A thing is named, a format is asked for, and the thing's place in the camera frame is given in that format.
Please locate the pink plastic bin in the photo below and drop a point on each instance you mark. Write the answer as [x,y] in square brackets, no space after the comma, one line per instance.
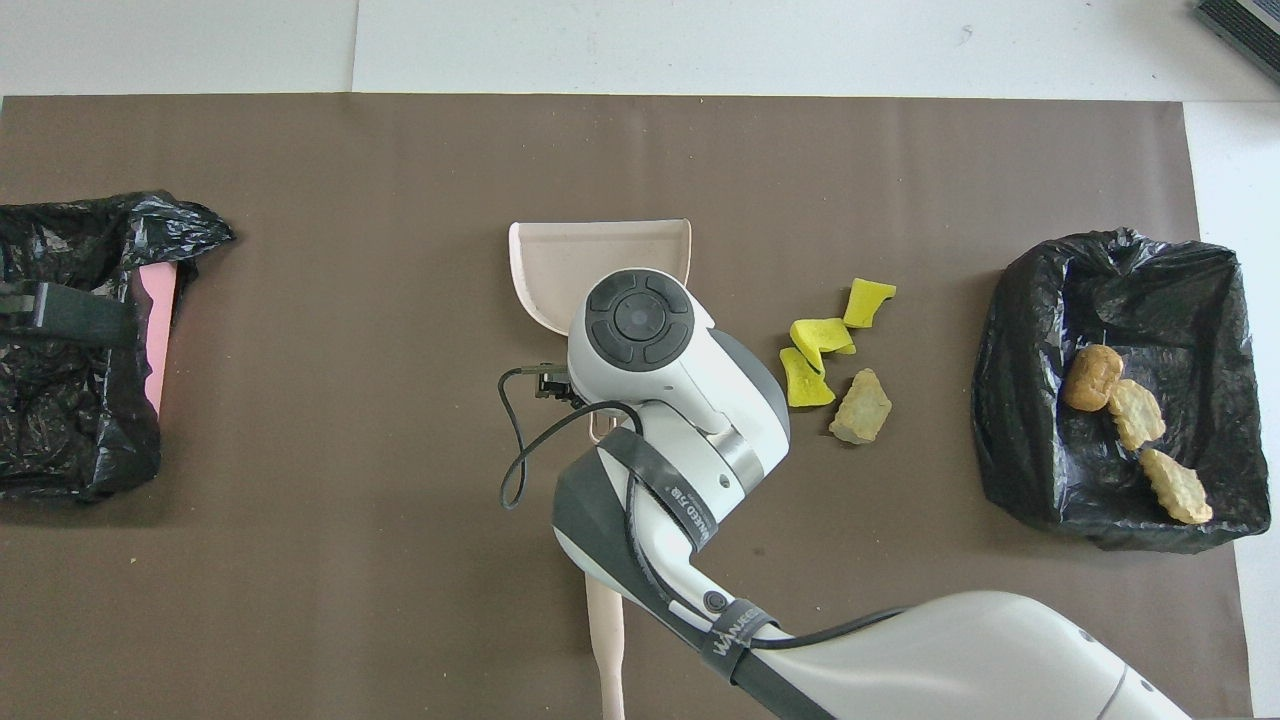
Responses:
[158,330]

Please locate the black bag pink bin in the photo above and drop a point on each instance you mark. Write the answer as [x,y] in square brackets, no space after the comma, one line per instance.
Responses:
[70,400]

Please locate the brown bread roll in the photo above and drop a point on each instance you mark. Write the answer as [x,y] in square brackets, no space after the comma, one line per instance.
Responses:
[1092,378]

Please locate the black bag lined bin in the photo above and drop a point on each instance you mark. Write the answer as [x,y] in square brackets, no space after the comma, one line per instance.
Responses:
[1060,300]

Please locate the tan sponge chunk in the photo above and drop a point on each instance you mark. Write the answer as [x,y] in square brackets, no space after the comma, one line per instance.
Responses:
[860,408]

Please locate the beige plastic dustpan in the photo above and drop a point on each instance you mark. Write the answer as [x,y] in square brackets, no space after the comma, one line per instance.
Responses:
[600,260]

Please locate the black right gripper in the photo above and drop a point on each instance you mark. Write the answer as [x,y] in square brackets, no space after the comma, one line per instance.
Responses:
[553,382]

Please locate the striped croissant piece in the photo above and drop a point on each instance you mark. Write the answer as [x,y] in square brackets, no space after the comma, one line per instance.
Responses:
[1177,487]
[1137,414]

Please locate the brown paper table mat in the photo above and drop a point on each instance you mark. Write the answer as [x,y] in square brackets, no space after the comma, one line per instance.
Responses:
[400,160]

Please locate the dark ribbed panel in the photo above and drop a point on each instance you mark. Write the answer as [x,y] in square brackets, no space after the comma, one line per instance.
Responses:
[1245,30]

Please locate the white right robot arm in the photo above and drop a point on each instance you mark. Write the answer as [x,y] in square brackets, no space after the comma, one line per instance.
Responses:
[950,660]

